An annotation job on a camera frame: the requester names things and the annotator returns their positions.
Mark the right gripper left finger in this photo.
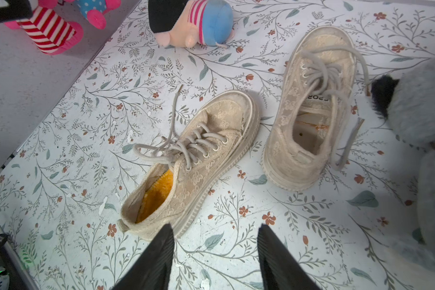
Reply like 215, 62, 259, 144
113, 224, 175, 290

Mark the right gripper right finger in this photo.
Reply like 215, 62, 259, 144
257, 224, 320, 290

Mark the beige sneaker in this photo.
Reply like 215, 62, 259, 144
117, 90, 260, 241
262, 26, 371, 192

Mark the floral table mat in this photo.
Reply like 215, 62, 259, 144
0, 1, 435, 290

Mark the grey white plush dog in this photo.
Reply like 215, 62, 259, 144
369, 52, 435, 276

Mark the black-haired small doll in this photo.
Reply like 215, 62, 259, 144
147, 0, 234, 48

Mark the white pink striped plush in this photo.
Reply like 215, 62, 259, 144
5, 0, 83, 56

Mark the white plush with glasses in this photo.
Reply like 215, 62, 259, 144
69, 0, 122, 30

